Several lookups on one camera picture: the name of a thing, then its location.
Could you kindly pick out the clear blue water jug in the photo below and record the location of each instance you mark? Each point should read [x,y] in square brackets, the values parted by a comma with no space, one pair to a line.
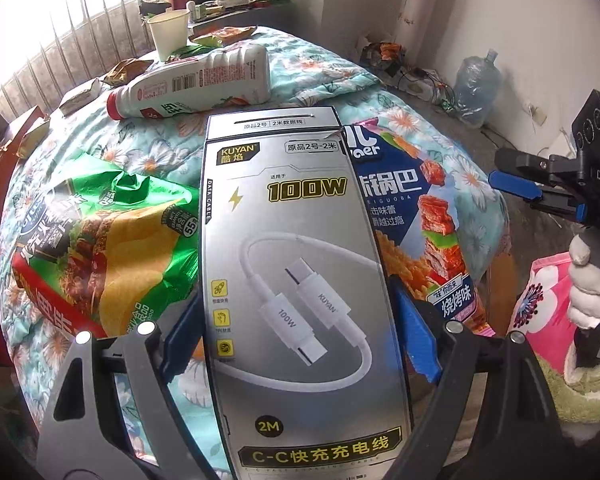
[477,90]

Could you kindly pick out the person's right hand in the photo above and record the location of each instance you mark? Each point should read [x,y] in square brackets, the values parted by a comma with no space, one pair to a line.
[587,290]

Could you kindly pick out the white milk bottle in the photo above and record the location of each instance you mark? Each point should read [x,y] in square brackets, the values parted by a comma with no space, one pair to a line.
[195,82]

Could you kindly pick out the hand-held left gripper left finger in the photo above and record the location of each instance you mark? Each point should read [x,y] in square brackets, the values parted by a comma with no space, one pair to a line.
[180,340]

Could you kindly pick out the metal window railing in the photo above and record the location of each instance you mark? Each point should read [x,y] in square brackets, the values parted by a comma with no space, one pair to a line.
[55,45]

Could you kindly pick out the brown snack packet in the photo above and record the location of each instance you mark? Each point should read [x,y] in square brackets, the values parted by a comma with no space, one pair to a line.
[222,35]

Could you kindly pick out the grey bedside table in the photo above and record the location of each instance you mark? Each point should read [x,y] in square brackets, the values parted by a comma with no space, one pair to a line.
[275,17]

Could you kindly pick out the white paper cup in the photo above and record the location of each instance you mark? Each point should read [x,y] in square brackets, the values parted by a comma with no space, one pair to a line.
[169,35]

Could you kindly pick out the blue and orange snack bag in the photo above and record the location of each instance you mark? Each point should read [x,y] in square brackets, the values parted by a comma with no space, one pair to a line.
[420,220]

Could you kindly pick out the green fleece cloth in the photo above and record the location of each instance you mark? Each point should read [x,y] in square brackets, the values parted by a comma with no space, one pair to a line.
[590,390]

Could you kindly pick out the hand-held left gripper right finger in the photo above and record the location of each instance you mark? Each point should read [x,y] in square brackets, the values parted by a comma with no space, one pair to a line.
[420,345]

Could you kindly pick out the green chips bag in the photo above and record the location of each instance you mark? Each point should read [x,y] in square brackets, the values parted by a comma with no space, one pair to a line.
[110,240]

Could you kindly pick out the yellow snack packet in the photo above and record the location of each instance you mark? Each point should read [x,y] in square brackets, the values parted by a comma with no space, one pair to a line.
[32,132]

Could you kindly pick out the pink fleece blanket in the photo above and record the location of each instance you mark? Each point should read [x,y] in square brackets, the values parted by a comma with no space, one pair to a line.
[540,300]

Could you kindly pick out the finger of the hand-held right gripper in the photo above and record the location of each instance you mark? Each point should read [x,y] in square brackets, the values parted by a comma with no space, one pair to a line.
[560,205]
[515,182]

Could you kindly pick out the gold snack packet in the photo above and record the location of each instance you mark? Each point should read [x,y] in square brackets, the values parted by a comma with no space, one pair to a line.
[127,72]

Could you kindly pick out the small green snack packet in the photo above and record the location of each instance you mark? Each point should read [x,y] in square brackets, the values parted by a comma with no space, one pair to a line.
[190,52]

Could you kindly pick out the small cream carton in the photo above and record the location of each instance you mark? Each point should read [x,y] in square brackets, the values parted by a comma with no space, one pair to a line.
[80,97]

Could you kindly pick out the floral quilted blanket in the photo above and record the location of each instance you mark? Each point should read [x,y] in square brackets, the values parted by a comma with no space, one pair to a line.
[330,85]

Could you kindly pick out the wall socket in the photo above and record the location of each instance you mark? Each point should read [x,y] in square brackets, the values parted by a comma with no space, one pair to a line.
[538,115]

